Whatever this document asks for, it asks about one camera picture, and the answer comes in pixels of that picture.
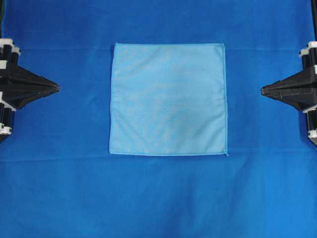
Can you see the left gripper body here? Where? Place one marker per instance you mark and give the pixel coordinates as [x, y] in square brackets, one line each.
[9, 55]

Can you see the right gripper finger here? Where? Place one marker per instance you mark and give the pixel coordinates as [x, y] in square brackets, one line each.
[302, 79]
[300, 102]

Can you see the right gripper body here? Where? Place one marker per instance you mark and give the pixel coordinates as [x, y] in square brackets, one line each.
[309, 61]

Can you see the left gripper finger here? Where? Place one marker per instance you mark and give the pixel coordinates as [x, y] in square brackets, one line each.
[18, 98]
[19, 74]

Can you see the light blue towel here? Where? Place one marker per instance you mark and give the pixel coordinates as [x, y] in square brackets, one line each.
[168, 100]

